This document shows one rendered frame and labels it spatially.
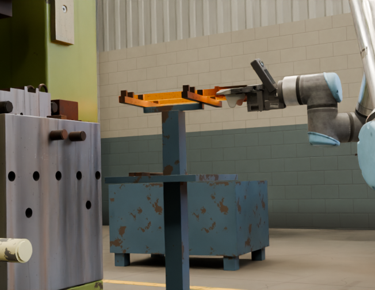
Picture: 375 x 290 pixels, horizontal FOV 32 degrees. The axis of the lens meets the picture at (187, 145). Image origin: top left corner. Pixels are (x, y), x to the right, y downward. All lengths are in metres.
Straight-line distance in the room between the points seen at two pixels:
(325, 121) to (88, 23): 0.86
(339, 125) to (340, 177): 7.38
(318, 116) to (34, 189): 0.84
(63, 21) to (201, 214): 3.54
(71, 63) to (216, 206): 3.40
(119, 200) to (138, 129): 5.21
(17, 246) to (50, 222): 0.46
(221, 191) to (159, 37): 5.86
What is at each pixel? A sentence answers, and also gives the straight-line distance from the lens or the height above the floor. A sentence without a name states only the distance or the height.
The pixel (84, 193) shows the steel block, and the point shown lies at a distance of 1.83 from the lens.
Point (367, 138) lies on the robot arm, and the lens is 1.41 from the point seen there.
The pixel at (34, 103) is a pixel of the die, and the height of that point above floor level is 0.96.
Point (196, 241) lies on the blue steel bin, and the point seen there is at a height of 0.23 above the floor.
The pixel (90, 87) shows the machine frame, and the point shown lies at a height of 1.06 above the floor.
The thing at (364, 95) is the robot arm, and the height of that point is 0.97.
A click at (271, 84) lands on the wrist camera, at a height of 1.03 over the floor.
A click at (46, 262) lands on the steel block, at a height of 0.55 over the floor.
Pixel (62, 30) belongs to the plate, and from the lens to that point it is 2.11.
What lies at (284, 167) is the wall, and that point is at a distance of 9.64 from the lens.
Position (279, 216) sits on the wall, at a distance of 9.69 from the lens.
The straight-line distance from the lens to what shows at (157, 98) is 2.16.
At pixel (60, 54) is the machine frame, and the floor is 1.15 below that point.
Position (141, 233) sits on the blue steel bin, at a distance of 5.72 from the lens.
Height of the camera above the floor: 0.75
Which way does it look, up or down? 3 degrees up
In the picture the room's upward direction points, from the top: 2 degrees counter-clockwise
